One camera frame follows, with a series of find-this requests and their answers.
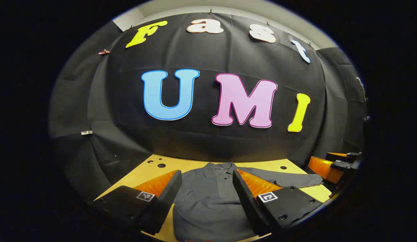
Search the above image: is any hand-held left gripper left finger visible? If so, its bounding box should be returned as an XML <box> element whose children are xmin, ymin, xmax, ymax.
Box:
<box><xmin>92</xmin><ymin>170</ymin><xmax>182</xmax><ymax>236</ymax></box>

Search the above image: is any grey collared shirt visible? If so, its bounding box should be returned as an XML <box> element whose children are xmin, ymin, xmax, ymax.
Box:
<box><xmin>172</xmin><ymin>162</ymin><xmax>324</xmax><ymax>242</ymax></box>

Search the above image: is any black backdrop cloth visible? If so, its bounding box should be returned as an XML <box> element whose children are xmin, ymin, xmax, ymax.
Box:
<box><xmin>49</xmin><ymin>13</ymin><xmax>368</xmax><ymax>202</ymax></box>

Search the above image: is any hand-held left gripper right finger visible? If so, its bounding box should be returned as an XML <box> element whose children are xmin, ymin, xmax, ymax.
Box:
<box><xmin>233</xmin><ymin>169</ymin><xmax>323</xmax><ymax>237</ymax></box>

